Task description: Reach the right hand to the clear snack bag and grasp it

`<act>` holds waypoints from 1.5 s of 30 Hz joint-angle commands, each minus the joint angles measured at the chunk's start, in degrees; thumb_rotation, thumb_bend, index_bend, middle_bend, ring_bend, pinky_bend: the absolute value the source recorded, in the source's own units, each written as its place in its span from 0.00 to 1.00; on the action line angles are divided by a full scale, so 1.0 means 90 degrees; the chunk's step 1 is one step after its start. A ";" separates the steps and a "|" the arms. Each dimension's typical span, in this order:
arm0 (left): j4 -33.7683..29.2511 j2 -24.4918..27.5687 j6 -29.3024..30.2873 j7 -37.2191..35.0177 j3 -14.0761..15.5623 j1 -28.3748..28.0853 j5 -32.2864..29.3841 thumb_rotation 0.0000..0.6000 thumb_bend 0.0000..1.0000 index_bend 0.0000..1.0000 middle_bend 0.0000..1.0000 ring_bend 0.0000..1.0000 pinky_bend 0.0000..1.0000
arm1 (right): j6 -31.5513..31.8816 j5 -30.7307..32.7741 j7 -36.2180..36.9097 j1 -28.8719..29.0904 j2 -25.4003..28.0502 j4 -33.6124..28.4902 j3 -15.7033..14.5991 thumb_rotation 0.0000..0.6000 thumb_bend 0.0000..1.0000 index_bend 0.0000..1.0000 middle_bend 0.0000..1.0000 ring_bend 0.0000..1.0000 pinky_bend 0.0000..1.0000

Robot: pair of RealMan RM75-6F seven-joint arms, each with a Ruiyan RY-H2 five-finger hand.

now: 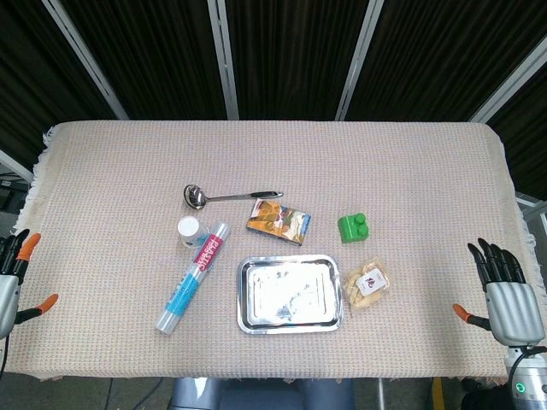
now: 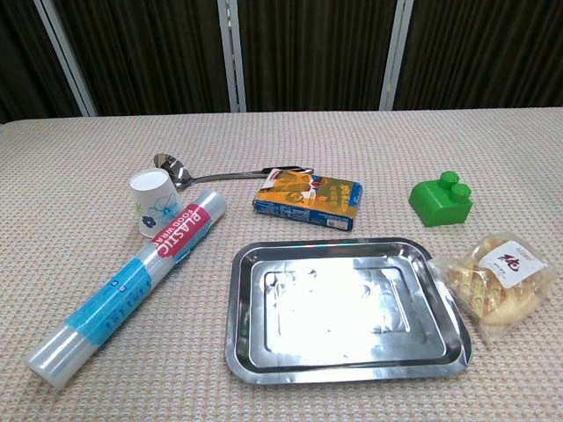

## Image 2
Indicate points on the rectangular metal tray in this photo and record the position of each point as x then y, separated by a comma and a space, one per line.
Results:
343, 307

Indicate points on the bag of pastries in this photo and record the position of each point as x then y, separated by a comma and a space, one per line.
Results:
497, 285

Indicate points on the blue and orange carton box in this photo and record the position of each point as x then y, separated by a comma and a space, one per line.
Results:
308, 198

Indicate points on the stainless steel ladle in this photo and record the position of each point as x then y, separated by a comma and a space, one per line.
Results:
176, 169

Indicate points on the floral paper cup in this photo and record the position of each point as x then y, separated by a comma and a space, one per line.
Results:
151, 200

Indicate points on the green plastic building block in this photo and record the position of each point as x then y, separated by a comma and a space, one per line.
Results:
440, 202

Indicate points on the plastic food wrap roll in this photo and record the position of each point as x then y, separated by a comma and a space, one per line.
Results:
127, 281

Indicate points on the grey partition post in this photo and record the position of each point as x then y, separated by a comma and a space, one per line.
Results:
231, 55
396, 53
66, 57

